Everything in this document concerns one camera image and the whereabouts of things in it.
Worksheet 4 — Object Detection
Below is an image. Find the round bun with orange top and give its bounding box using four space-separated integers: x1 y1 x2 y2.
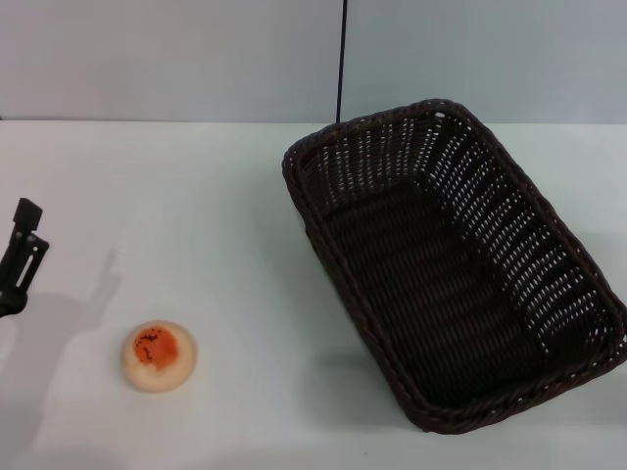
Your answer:
121 320 199 393

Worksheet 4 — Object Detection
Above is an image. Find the thin black vertical cable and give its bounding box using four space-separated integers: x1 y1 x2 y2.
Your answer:
334 0 350 123

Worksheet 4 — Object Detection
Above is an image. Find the black woven wicker basket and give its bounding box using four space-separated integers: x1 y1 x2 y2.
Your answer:
281 97 627 436

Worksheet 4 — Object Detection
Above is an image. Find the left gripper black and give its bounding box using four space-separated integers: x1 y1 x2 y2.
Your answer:
0 197 51 319

